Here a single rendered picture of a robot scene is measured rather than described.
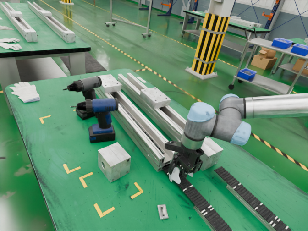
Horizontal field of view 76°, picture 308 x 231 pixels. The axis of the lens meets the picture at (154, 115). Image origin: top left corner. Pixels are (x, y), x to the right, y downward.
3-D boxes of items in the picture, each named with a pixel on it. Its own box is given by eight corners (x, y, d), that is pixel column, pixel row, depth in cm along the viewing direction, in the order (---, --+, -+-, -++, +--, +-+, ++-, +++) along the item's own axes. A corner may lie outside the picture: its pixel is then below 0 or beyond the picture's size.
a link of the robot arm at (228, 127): (250, 112, 65) (217, 103, 67) (253, 134, 57) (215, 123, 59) (241, 130, 70) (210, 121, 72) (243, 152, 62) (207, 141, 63)
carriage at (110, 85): (121, 94, 124) (121, 85, 121) (104, 97, 119) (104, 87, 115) (110, 83, 135) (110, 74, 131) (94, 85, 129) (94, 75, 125)
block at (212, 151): (220, 162, 96) (227, 147, 91) (202, 171, 90) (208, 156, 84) (206, 150, 102) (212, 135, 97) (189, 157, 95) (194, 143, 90)
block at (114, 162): (134, 170, 85) (135, 154, 79) (110, 183, 78) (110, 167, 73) (121, 155, 90) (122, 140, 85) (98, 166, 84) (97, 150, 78)
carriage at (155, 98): (168, 109, 118) (171, 99, 114) (153, 112, 113) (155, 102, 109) (154, 96, 129) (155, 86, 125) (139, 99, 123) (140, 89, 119)
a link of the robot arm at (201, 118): (217, 117, 58) (189, 109, 59) (206, 145, 64) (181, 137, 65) (218, 104, 64) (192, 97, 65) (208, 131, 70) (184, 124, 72)
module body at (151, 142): (174, 164, 91) (178, 151, 86) (156, 172, 86) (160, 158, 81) (106, 86, 142) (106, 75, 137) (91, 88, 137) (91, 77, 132)
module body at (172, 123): (203, 151, 101) (208, 139, 96) (189, 157, 95) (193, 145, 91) (129, 83, 152) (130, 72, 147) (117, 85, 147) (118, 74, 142)
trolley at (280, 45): (287, 100, 360) (321, 44, 303) (281, 111, 322) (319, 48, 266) (233, 79, 408) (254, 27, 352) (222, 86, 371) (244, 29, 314)
